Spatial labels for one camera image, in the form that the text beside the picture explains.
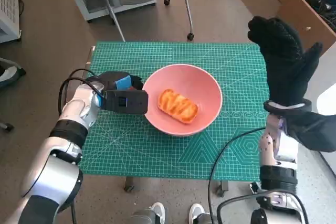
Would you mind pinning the wooden crate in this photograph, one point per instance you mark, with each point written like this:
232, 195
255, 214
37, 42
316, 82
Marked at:
299, 19

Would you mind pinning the person's left leg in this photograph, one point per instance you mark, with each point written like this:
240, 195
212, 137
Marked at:
157, 212

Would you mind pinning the person's right leg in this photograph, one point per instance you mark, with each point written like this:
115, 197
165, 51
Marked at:
196, 212

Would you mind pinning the striped toy bread loaf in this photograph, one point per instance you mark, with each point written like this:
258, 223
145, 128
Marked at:
178, 106

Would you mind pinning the black chair base leg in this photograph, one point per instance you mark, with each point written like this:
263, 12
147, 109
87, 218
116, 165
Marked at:
7, 126

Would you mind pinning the green cutting mat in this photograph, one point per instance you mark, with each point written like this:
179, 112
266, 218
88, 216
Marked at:
157, 155

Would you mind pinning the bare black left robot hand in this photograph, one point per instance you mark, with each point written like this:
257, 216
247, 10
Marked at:
113, 79

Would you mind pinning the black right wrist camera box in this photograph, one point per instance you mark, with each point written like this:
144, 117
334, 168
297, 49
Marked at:
315, 132

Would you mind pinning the white desk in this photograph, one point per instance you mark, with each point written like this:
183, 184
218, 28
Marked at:
328, 98

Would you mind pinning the person's leg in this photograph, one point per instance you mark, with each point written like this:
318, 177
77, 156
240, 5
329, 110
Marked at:
157, 212
196, 212

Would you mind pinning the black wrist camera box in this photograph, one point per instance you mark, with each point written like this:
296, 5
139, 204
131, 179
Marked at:
126, 102
315, 132

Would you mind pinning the pink bowl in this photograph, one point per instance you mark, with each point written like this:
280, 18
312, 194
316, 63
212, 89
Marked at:
207, 90

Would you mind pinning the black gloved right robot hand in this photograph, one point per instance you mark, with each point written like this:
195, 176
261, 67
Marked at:
286, 69

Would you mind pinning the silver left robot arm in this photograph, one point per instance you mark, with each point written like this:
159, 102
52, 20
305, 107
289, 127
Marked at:
52, 166

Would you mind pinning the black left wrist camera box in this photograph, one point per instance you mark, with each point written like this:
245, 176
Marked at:
126, 102

